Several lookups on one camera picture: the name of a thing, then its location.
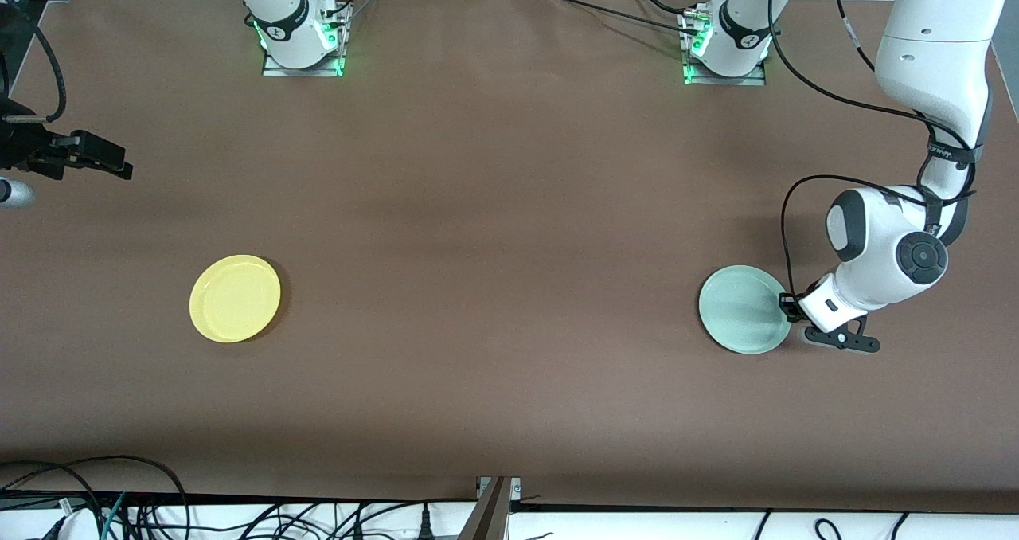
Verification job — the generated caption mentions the brown table cover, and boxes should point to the brown table cover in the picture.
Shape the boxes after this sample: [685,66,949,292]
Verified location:
[0,0,1019,513]

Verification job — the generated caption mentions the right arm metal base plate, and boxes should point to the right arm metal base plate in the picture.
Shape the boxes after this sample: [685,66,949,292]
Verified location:
[261,2,352,78]

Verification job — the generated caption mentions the black looping cable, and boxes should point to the black looping cable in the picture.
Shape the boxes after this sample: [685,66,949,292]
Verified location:
[0,454,189,540]

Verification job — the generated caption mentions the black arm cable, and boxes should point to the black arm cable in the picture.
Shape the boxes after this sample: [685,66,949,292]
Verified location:
[0,0,67,123]
[766,0,976,302]

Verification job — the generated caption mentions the green cable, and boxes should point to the green cable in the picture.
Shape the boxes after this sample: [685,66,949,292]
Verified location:
[100,492,128,540]

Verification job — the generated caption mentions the aluminium frame post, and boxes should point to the aluminium frame post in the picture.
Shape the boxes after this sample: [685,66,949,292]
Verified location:
[458,476,522,540]

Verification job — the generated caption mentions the pale green plastic plate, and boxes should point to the pale green plastic plate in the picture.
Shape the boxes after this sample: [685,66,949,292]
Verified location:
[698,264,793,355]

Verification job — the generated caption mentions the white lower shelf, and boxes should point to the white lower shelf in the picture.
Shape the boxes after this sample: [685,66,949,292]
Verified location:
[0,499,1019,540]

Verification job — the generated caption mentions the long black table cable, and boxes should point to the long black table cable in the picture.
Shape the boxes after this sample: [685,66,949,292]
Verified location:
[544,0,705,39]

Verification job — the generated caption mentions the yellow plastic plate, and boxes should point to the yellow plastic plate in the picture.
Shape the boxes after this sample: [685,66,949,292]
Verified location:
[189,254,282,344]

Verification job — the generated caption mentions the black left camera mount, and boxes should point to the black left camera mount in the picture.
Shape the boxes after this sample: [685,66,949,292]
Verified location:
[804,317,882,354]

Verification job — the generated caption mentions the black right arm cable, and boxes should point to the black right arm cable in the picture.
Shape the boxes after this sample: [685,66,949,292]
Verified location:
[0,0,67,123]

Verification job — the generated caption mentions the thin grey cable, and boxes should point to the thin grey cable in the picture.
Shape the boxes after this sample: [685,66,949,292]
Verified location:
[342,0,383,31]

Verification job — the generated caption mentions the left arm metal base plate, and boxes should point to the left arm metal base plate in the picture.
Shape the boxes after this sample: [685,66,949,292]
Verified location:
[681,10,767,87]

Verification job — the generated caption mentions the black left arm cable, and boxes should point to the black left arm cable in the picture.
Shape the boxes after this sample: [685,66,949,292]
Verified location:
[766,0,976,302]

